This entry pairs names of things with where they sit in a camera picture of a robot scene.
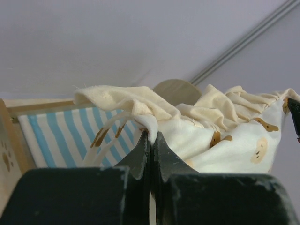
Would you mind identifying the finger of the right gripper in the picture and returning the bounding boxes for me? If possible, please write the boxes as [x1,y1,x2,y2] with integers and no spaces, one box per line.
[287,98,300,137]

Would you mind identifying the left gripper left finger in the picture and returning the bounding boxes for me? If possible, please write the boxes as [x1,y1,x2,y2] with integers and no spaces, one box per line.
[0,132,150,225]

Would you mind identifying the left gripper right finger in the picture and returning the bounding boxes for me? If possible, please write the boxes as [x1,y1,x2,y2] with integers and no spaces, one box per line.
[151,133,300,225]

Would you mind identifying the bear print white cushion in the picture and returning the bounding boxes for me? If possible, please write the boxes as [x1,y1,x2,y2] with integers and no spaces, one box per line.
[74,85,300,173]

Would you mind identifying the wooden pet bed frame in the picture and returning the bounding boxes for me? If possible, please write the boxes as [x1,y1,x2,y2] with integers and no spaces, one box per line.
[0,79,202,176]

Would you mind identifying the blue white striped mattress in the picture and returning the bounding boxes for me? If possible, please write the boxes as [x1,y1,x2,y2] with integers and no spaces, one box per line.
[18,108,139,168]

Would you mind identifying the right aluminium corner rail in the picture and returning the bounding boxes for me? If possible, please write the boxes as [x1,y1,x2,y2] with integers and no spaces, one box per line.
[190,0,300,86]

